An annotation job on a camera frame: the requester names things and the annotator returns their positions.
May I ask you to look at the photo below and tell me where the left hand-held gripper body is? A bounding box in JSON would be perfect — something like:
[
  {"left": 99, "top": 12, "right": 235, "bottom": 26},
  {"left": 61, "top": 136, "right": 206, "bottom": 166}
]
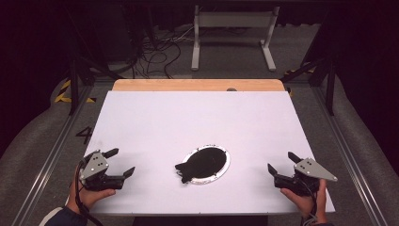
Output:
[{"left": 78, "top": 150, "right": 126, "bottom": 192}]

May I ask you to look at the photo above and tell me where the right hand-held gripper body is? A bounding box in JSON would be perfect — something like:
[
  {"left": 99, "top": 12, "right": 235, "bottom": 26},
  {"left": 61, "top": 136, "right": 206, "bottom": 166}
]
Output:
[{"left": 274, "top": 157, "right": 339, "bottom": 198}]

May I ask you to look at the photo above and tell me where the white round plate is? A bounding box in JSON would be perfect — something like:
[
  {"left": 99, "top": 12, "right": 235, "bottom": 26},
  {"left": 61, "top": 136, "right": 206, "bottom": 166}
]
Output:
[{"left": 182, "top": 144, "right": 231, "bottom": 186}]

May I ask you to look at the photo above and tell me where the black fish-shaped object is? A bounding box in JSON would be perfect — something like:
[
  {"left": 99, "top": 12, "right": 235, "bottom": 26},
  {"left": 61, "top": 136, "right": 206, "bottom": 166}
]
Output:
[{"left": 174, "top": 147, "right": 228, "bottom": 185}]

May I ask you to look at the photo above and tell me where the person's left hand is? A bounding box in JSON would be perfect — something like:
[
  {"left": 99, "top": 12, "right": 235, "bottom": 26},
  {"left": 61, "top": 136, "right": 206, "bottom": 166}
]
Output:
[{"left": 66, "top": 166, "right": 118, "bottom": 212}]

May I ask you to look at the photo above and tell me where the person's right hand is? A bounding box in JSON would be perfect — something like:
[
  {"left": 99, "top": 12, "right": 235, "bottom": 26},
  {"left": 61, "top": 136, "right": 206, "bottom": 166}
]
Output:
[{"left": 280, "top": 179, "right": 328, "bottom": 222}]

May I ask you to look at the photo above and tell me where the yellow and black floor tape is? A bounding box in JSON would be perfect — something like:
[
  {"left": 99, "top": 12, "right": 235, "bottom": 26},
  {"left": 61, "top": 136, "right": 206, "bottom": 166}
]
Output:
[{"left": 54, "top": 79, "right": 97, "bottom": 105}]

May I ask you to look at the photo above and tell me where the black metal stand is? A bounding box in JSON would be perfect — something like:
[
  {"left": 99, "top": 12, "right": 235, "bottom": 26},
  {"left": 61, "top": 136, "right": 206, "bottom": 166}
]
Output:
[
  {"left": 279, "top": 6, "right": 338, "bottom": 117},
  {"left": 64, "top": 6, "right": 125, "bottom": 117}
]

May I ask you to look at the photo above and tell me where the white metal stand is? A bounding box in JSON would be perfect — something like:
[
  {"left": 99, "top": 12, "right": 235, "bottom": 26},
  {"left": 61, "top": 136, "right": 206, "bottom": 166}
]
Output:
[{"left": 190, "top": 5, "right": 281, "bottom": 73}]

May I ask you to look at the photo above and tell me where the right hand-held gripper cable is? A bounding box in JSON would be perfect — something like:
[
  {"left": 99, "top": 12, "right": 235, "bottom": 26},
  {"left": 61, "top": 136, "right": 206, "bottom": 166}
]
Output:
[{"left": 300, "top": 177, "right": 320, "bottom": 226}]

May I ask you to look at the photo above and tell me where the hand-held gripper cable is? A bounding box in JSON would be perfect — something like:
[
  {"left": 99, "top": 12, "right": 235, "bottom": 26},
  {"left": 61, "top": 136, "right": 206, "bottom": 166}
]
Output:
[
  {"left": 300, "top": 177, "right": 320, "bottom": 226},
  {"left": 74, "top": 161, "right": 104, "bottom": 226}
]

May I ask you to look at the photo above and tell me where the left hand-held gripper cable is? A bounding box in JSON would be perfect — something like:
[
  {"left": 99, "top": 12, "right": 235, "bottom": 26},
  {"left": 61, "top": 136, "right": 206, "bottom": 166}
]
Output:
[{"left": 74, "top": 161, "right": 104, "bottom": 226}]

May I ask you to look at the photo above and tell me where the aluminium floor rail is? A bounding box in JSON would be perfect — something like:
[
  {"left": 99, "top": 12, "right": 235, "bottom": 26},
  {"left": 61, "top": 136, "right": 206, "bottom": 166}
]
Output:
[
  {"left": 312, "top": 85, "right": 390, "bottom": 226},
  {"left": 10, "top": 83, "right": 95, "bottom": 226}
]

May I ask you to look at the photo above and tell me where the bundle of floor cables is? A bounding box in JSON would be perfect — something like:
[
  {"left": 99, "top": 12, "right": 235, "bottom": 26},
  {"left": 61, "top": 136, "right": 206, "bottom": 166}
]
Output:
[{"left": 130, "top": 26, "right": 197, "bottom": 80}]

